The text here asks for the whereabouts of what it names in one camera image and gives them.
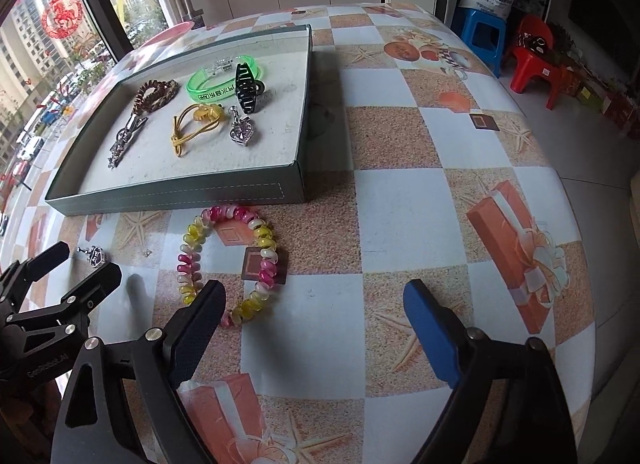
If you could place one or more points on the row of colourful small boxes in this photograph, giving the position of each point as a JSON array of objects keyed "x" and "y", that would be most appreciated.
[{"x": 610, "y": 103}]

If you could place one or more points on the black claw hair clip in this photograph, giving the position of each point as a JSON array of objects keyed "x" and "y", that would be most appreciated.
[{"x": 246, "y": 88}]

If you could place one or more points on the blue plastic stool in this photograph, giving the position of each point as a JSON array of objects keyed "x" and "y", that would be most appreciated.
[{"x": 472, "y": 18}]

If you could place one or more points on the small silver charm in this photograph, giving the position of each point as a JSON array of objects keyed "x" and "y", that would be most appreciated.
[{"x": 95, "y": 256}]

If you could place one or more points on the checkered printed tablecloth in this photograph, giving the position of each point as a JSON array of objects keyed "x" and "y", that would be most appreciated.
[{"x": 400, "y": 194}]

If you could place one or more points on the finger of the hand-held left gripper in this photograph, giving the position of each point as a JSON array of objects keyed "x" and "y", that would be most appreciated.
[
  {"x": 97, "y": 286},
  {"x": 47, "y": 256}
]

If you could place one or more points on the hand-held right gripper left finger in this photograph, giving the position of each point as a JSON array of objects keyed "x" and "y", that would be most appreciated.
[{"x": 195, "y": 339}]

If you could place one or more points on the grey-green tray box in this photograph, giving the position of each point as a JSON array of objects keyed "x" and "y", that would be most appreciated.
[{"x": 175, "y": 191}]

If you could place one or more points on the red plastic chair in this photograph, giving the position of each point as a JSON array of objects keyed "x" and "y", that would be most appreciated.
[{"x": 535, "y": 71}]

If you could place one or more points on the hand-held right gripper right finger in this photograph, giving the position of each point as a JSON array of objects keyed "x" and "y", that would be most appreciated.
[{"x": 435, "y": 339}]

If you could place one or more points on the red horse window decal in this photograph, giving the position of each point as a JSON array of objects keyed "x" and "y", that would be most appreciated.
[{"x": 62, "y": 16}]

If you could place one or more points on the rhinestone star hair clip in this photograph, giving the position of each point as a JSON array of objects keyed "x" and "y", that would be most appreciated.
[{"x": 120, "y": 146}]

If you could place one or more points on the pink plate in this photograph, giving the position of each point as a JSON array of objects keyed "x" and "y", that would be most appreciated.
[{"x": 165, "y": 33}]

